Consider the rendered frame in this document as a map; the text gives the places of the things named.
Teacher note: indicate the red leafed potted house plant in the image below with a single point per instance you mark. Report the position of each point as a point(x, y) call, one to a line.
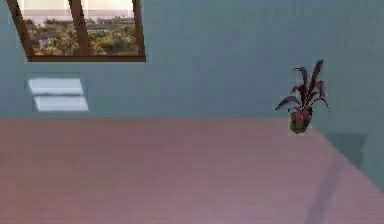
point(302, 100)

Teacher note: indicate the brown framed window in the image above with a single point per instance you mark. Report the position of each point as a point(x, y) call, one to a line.
point(80, 33)

